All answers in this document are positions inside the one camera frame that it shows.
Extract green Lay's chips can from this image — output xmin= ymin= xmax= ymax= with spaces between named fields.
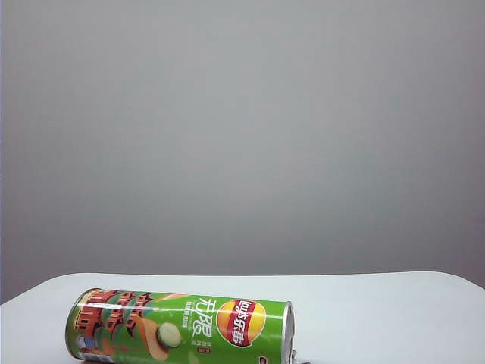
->
xmin=64 ymin=287 xmax=296 ymax=364

